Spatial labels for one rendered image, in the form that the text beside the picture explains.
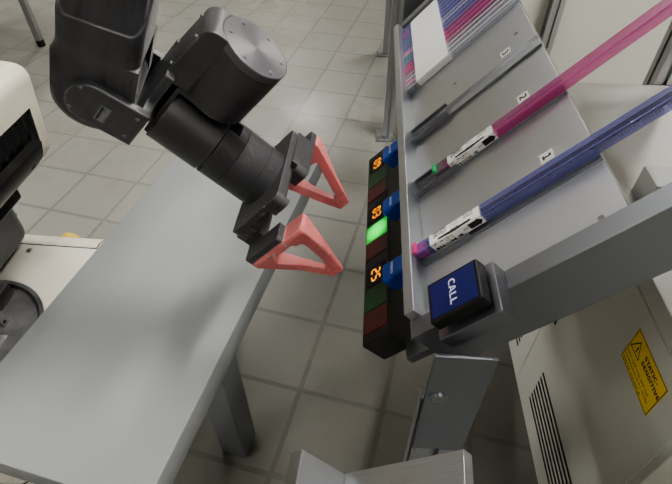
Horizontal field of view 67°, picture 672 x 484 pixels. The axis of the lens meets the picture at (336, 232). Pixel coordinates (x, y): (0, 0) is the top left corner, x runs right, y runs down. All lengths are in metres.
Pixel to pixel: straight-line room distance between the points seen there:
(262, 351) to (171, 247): 0.64
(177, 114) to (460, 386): 0.32
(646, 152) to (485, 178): 0.48
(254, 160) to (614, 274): 0.30
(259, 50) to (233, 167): 0.10
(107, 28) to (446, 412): 0.41
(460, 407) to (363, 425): 0.75
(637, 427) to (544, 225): 0.40
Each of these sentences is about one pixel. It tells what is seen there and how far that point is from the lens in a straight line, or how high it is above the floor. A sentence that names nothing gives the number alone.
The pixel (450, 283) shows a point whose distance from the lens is 0.42.
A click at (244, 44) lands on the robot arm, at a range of 0.39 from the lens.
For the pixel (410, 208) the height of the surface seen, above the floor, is 0.73.
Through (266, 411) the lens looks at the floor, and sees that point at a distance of 1.24.
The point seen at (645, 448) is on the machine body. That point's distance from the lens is 0.79.
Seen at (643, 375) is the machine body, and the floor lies 0.53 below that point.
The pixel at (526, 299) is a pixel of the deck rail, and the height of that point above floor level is 0.78.
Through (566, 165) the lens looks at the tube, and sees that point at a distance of 0.47.
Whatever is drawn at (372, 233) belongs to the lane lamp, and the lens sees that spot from 0.65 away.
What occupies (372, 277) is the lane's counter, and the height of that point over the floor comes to 0.65.
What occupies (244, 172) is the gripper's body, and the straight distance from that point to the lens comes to 0.44.
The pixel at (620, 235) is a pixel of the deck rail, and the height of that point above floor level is 0.86.
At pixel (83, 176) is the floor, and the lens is 2.02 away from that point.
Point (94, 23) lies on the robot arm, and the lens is 0.38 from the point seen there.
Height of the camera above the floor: 1.10
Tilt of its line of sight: 44 degrees down
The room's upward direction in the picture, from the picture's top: straight up
